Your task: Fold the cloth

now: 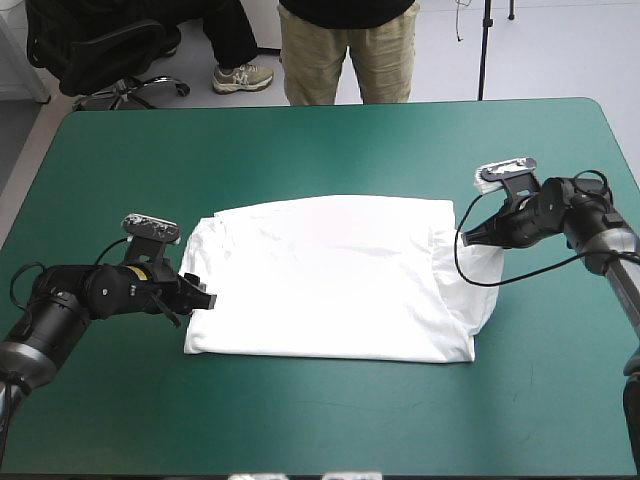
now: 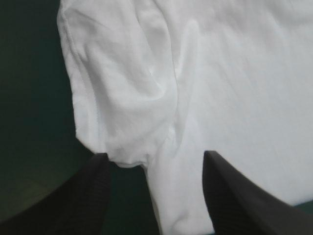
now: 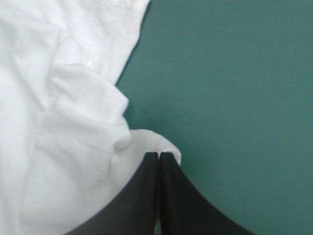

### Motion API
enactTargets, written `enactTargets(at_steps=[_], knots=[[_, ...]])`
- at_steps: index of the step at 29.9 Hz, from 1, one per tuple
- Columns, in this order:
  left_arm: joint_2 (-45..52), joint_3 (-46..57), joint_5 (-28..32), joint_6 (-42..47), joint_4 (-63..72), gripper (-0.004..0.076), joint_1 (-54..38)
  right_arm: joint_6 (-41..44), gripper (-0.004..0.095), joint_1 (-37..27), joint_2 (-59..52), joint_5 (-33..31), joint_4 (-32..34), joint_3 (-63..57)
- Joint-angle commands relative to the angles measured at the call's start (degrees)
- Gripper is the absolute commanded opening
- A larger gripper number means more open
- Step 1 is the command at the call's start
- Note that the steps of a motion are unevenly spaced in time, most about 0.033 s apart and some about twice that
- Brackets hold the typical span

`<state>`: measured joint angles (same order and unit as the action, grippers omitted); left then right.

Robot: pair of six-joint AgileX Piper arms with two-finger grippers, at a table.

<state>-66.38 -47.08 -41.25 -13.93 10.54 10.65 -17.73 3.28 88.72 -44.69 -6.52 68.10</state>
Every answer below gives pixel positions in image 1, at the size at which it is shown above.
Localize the white T-shirt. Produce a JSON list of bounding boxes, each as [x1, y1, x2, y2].
[[179, 193, 506, 365]]

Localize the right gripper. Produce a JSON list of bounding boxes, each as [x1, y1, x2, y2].
[[460, 191, 547, 250]]

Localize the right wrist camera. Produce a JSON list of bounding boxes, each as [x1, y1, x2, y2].
[[474, 156, 539, 196]]

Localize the black stand pole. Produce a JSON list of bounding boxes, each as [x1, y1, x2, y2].
[[476, 0, 497, 102]]

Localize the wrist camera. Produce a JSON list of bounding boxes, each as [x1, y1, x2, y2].
[[121, 213, 183, 246], [474, 156, 539, 196]]

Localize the person's legs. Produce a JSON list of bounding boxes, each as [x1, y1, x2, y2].
[[276, 0, 422, 107], [149, 0, 276, 96]]

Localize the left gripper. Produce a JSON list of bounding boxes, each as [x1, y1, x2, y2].
[[116, 260, 218, 316]]

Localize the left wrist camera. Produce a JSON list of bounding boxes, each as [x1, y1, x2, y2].
[[121, 213, 183, 246]]

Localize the black office chair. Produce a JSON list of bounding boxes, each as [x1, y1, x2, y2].
[[24, 0, 192, 112]]

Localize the black cable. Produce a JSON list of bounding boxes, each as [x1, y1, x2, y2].
[[453, 191, 640, 289], [8, 236, 133, 314]]

